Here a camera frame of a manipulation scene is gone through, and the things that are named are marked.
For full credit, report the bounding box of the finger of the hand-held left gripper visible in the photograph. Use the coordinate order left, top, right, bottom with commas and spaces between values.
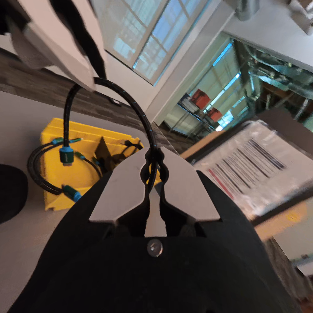
64, 0, 109, 79
7, 0, 98, 93

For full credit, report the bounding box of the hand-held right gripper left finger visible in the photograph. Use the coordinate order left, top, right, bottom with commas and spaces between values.
89, 147, 151, 236

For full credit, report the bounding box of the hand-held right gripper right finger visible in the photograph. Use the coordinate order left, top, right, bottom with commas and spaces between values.
158, 146, 220, 236

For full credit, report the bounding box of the yellow plastic bin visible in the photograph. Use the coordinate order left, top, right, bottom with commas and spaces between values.
40, 117, 162, 211

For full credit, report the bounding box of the brown bin divider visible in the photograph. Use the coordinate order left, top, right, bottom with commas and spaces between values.
94, 136, 118, 171

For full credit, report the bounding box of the white framed window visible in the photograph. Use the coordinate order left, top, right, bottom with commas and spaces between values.
105, 0, 211, 86

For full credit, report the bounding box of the red storage box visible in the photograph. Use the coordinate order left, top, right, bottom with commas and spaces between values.
191, 89, 211, 110
207, 107, 223, 123

